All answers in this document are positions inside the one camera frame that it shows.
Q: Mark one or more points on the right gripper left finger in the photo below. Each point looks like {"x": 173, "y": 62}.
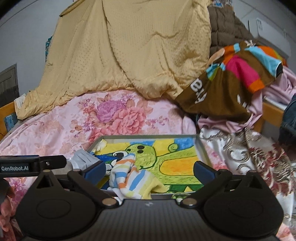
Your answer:
{"x": 86, "y": 181}

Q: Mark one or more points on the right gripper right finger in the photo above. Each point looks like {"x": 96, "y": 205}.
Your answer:
{"x": 212, "y": 180}

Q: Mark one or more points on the grey face mask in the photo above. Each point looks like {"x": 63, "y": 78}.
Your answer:
{"x": 82, "y": 160}

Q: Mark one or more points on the striped pastel sock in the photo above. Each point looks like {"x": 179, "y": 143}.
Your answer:
{"x": 128, "y": 182}

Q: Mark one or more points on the white ornate patterned fabric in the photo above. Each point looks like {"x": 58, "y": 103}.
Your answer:
{"x": 249, "y": 150}

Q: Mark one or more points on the grey tray with drawing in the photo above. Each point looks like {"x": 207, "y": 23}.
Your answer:
{"x": 170, "y": 158}

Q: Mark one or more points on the pink floral bed sheet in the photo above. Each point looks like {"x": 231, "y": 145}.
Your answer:
{"x": 77, "y": 124}

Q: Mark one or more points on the grey door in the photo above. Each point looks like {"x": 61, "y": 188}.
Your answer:
{"x": 9, "y": 88}

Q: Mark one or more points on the blue jeans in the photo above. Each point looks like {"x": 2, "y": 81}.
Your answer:
{"x": 287, "y": 128}

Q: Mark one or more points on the brown multicoloured towel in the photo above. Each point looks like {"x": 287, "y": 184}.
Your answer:
{"x": 225, "y": 89}

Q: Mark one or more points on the yellow dotted quilt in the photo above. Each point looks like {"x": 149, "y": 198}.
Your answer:
{"x": 153, "y": 47}

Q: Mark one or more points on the brown quilted blanket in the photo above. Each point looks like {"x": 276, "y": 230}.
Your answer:
{"x": 227, "y": 29}

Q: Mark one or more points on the white air conditioner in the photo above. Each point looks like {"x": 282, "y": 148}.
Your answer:
{"x": 267, "y": 35}

